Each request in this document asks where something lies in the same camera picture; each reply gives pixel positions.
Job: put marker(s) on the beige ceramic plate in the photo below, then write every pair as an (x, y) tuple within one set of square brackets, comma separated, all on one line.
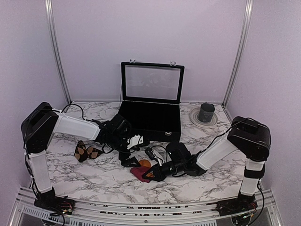
[(193, 115)]

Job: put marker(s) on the dark grey ceramic mug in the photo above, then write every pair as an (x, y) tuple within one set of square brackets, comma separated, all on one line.
[(206, 112)]

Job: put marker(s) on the brown argyle sock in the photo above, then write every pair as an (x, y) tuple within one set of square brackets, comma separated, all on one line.
[(83, 153)]

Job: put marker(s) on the black display case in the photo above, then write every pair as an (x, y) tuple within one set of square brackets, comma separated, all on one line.
[(151, 94)]

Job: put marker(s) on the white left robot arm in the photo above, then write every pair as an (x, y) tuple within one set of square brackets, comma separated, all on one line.
[(40, 126)]

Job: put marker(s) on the right aluminium corner post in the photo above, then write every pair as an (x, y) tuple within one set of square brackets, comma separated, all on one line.
[(241, 47)]

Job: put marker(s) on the aluminium front rail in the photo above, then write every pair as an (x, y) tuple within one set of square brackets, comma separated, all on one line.
[(92, 213)]

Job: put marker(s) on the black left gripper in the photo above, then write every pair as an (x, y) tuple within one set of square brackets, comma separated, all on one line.
[(126, 162)]

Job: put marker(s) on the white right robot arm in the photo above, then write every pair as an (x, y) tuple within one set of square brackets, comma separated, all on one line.
[(250, 137)]

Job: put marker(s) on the left aluminium corner post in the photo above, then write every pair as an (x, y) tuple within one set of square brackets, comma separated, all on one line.
[(55, 46)]

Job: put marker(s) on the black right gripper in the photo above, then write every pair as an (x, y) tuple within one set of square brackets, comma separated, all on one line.
[(159, 174)]

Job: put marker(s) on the maroon striped sock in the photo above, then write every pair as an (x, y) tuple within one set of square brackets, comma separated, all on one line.
[(138, 172)]

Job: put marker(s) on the aluminium corner post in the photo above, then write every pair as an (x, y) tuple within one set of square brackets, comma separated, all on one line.
[(55, 46), (241, 47)]

